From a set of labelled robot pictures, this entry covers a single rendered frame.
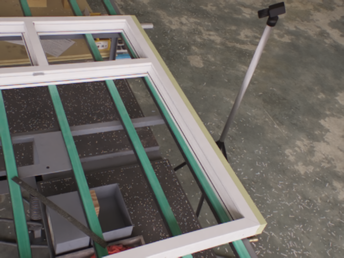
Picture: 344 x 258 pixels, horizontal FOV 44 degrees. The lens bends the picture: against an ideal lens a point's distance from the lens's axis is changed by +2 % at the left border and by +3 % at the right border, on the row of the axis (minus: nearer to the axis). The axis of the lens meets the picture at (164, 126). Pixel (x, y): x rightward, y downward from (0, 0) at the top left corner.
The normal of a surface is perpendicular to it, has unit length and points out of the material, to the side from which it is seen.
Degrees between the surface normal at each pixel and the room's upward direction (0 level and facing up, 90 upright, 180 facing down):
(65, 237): 0
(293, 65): 0
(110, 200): 0
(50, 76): 90
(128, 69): 90
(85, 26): 90
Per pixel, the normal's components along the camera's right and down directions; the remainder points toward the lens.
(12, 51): 0.19, -0.71
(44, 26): 0.38, 0.69
